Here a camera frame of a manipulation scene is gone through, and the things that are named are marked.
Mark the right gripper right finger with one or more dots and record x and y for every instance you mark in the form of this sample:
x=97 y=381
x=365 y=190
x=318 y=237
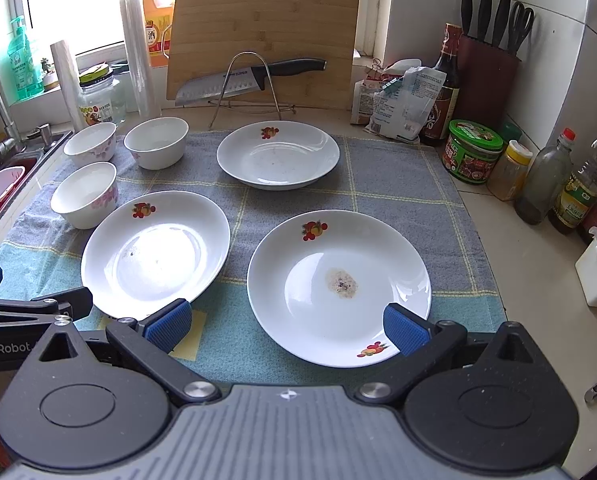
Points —
x=425 y=350

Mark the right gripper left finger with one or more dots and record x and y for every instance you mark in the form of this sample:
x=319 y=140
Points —
x=144 y=346

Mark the white fruit plate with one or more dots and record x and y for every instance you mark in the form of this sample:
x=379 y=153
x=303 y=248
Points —
x=157 y=248
x=278 y=155

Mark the white floral bowl front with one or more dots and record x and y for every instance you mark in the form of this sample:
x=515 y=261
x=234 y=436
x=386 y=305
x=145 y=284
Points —
x=87 y=196

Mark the white floral bowl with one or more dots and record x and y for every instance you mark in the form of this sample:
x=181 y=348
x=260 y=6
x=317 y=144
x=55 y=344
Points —
x=96 y=143
x=87 y=196

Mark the white plate with stain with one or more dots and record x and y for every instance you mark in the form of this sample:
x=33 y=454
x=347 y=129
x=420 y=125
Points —
x=319 y=282

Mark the plain white bowl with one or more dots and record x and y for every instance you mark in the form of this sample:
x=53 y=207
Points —
x=157 y=143

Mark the white fruit plate back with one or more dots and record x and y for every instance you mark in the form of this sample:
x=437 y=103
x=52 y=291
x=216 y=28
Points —
x=278 y=155

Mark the steel kitchen sink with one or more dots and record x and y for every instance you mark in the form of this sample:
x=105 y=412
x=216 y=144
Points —
x=33 y=157

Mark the yellow sticky note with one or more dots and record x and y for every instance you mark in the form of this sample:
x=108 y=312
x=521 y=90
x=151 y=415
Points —
x=191 y=337

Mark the grey checked dish towel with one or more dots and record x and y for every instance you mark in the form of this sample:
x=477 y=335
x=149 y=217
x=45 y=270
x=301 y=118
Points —
x=401 y=185

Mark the white floral bowl back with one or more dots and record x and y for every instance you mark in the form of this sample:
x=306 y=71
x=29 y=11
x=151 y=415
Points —
x=96 y=143

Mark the green dish soap bottle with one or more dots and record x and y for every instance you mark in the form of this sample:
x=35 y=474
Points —
x=26 y=73

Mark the yellow lid spice jar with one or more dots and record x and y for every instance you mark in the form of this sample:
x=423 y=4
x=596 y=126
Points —
x=509 y=172

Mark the green lid sauce jar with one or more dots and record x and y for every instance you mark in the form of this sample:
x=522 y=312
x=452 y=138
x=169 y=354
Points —
x=471 y=151

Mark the glass jar green lid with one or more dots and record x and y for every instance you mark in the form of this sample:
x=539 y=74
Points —
x=101 y=96

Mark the clear bottle red cap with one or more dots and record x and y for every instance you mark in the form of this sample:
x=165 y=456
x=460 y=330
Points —
x=546 y=178

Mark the oil bottle yellow label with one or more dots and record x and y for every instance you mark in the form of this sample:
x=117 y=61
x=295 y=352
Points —
x=578 y=195

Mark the white plastic bag roll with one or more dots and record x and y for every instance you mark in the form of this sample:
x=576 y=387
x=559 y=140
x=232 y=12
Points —
x=66 y=70

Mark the small green lid jar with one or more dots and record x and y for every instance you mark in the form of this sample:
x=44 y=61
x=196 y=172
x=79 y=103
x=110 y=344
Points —
x=508 y=131

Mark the dark soy sauce bottle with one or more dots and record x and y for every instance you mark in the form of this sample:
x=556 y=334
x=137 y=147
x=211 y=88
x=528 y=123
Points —
x=435 y=130

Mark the white seasoning bag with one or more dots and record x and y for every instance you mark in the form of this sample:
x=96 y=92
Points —
x=402 y=107

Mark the clear plastic wrap roll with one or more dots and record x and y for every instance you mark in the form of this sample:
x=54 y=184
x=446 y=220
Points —
x=139 y=59

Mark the red clipped snack bag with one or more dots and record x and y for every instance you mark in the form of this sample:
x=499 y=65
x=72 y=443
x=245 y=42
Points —
x=374 y=77

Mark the dark red knife block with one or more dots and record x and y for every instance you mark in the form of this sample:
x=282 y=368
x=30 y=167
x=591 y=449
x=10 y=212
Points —
x=488 y=57

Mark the bamboo cutting board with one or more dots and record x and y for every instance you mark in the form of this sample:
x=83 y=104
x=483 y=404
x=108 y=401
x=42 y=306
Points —
x=210 y=35

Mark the orange cooking oil jug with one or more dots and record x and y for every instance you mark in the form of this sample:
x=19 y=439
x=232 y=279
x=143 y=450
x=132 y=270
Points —
x=157 y=17

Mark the metal wire board stand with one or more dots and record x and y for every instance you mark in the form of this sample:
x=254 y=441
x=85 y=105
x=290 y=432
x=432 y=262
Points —
x=252 y=78

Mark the black handled santoku knife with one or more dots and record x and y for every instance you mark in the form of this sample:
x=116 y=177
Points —
x=194 y=90

